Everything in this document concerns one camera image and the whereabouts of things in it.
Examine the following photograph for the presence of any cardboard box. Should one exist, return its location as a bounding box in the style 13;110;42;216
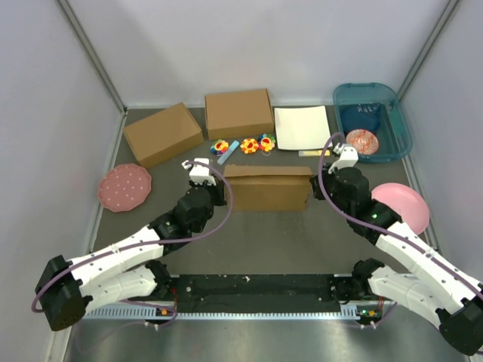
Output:
124;103;204;169
223;164;312;212
205;88;275;140

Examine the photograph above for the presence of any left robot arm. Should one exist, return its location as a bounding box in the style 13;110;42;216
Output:
31;179;234;331

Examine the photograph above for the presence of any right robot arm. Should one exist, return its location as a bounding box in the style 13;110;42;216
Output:
310;164;482;356

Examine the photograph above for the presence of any yellow highlighter marker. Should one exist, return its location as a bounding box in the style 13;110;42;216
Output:
298;150;331;157

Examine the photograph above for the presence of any rainbow flower plush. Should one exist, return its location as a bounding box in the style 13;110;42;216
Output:
211;140;229;156
257;133;276;152

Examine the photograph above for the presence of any red patterned bowl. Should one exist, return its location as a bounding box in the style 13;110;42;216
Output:
346;129;380;155

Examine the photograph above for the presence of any light blue marker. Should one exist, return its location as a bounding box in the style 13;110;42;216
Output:
217;140;240;165

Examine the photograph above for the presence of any white square plate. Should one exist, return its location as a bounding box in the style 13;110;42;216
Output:
274;106;331;151

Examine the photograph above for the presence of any teal plastic bin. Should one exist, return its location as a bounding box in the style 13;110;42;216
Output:
333;83;413;163

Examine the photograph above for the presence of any dark pink dotted plate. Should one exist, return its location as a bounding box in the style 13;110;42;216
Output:
97;164;152;213

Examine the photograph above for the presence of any light pink plate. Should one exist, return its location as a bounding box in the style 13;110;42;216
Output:
371;183;430;235

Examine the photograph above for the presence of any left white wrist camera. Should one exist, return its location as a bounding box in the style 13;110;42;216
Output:
182;158;217;186

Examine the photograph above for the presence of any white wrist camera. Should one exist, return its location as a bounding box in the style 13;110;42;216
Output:
328;143;358;174
182;158;217;186

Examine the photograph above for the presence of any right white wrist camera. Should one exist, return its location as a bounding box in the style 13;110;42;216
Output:
328;143;358;174

